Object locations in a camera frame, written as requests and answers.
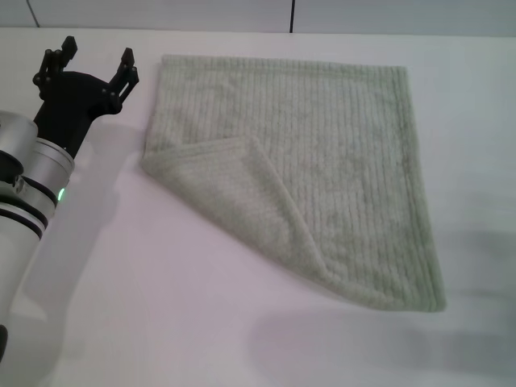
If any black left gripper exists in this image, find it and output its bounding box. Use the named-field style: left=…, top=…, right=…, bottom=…
left=31, top=35, right=141, bottom=159

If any pale green ribbed towel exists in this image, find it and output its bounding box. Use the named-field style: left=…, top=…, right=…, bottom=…
left=139, top=54, right=448, bottom=314

